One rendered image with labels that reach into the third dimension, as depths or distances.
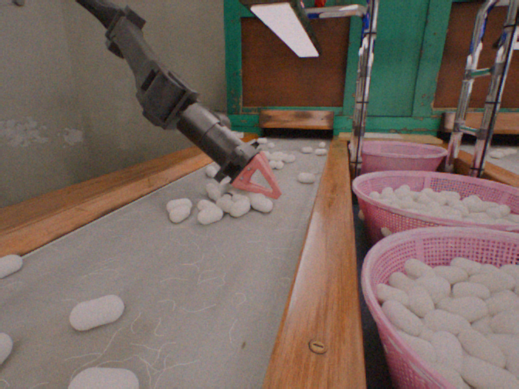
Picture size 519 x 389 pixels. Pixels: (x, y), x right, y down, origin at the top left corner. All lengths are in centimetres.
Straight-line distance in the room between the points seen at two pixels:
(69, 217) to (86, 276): 14
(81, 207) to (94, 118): 248
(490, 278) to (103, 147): 284
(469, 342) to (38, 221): 46
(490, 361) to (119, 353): 25
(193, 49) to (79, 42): 102
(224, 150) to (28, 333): 32
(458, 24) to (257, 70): 72
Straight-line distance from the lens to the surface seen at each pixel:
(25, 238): 44
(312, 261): 28
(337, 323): 22
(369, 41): 68
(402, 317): 28
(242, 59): 133
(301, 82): 127
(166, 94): 51
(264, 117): 123
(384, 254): 33
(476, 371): 26
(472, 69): 88
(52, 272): 37
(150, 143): 259
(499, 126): 130
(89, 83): 294
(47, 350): 28
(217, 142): 47
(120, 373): 21
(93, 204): 50
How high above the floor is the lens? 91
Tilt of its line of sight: 18 degrees down
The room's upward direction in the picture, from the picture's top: straight up
